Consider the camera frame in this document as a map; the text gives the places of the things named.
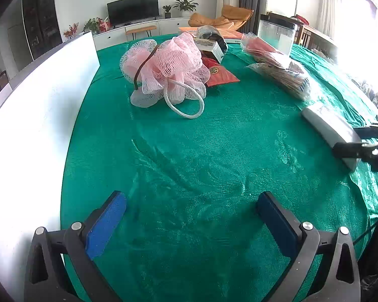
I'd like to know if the white television cabinet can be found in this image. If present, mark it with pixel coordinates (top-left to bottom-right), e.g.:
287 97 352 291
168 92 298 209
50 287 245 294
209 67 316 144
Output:
93 17 193 51

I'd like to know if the large green potted plant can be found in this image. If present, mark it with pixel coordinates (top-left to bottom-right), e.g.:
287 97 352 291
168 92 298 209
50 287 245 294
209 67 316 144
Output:
173 0 199 18

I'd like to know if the white board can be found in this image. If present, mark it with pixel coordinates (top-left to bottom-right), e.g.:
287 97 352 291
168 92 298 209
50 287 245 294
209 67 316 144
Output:
0 31 101 290

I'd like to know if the black garbage bag roll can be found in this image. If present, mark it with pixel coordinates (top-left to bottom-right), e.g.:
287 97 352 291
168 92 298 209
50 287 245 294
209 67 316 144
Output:
196 25 229 51

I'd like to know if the black cable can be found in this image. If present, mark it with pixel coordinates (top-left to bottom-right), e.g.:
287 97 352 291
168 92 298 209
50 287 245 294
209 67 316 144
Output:
353 217 378 246

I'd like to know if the clear jar with black lid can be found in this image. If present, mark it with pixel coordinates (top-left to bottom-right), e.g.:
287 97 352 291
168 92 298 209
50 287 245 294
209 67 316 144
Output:
257 13 300 54

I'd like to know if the black television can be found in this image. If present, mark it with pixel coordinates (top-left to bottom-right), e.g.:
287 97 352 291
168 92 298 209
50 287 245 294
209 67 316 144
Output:
106 0 160 26

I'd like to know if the dark display cabinet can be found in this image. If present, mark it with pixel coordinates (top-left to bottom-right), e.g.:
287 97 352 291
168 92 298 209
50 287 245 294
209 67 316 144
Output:
21 0 64 61

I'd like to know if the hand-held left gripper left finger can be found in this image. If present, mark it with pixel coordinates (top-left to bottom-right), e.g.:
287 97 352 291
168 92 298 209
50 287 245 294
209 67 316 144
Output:
24 191 127 302

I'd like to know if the green tablecloth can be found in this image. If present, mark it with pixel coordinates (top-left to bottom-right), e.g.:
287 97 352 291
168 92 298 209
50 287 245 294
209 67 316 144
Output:
60 33 378 302

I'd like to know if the orange lounge chair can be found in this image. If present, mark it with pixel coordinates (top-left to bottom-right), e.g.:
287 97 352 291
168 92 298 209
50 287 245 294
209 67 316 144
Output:
188 5 254 31

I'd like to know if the leafy potted plant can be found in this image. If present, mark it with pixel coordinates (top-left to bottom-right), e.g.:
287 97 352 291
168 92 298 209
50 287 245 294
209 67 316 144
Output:
83 17 104 34

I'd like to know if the red flower arrangement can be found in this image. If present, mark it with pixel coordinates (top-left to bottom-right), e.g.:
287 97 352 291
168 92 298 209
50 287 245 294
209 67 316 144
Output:
64 23 79 40

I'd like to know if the red envelope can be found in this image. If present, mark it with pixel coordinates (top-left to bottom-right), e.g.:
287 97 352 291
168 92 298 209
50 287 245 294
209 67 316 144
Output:
202 56 241 88

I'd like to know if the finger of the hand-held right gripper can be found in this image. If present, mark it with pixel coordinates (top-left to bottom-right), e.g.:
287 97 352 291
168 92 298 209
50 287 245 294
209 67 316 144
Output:
332 138 378 172
353 121 378 139

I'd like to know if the small cardboard box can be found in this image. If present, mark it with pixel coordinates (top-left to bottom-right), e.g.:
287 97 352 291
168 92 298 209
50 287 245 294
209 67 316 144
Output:
194 37 229 64

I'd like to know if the wooden stool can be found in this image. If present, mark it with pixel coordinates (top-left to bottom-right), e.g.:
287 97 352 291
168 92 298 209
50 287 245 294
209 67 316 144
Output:
125 25 157 41

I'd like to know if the pink mesh bath loofah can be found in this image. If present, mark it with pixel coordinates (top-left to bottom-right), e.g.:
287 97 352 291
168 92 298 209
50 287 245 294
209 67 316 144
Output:
120 32 211 120

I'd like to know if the silver oblong case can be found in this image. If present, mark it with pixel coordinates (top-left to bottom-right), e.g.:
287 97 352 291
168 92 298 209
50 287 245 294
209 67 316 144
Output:
301 104 363 172

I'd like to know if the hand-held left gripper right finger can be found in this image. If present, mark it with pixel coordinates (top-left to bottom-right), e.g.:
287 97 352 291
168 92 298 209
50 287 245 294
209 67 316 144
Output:
257 191 361 302

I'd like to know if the plastic bag of red packets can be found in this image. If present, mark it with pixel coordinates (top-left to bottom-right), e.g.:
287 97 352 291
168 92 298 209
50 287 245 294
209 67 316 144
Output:
240 32 292 69

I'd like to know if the brown hair tie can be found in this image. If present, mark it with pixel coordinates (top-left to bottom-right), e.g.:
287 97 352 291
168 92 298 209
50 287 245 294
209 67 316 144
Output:
133 45 161 92

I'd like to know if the cotton swab pack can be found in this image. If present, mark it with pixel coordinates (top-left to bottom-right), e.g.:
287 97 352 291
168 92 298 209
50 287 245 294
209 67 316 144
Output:
246 60 312 102

